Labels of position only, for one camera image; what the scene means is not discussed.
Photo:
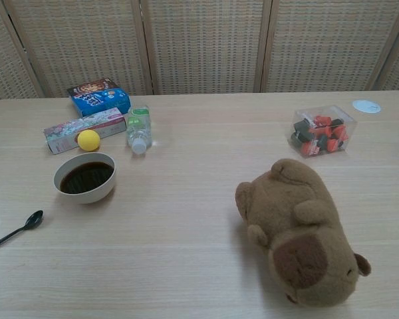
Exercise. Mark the woven rattan folding screen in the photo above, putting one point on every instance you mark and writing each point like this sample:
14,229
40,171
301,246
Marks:
203,43

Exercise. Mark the clear box of red-black pieces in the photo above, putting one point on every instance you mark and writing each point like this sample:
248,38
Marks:
322,133

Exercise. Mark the clear bottle with green label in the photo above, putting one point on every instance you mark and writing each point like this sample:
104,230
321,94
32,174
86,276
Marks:
139,128

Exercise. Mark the brown capybara plush toy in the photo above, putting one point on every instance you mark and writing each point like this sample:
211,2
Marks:
296,226

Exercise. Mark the long floral cardboard box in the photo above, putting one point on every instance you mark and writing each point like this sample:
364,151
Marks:
86,124

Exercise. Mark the white round table disc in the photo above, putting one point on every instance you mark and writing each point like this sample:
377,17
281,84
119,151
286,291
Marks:
365,106

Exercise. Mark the yellow ball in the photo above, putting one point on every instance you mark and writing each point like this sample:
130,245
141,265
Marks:
88,141

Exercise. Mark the blue cookie box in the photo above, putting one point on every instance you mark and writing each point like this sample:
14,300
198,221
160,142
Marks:
94,99

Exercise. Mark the black plastic spoon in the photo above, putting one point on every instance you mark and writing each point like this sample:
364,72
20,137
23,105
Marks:
35,219

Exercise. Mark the black and white cup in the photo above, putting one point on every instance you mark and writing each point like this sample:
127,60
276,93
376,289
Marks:
86,198

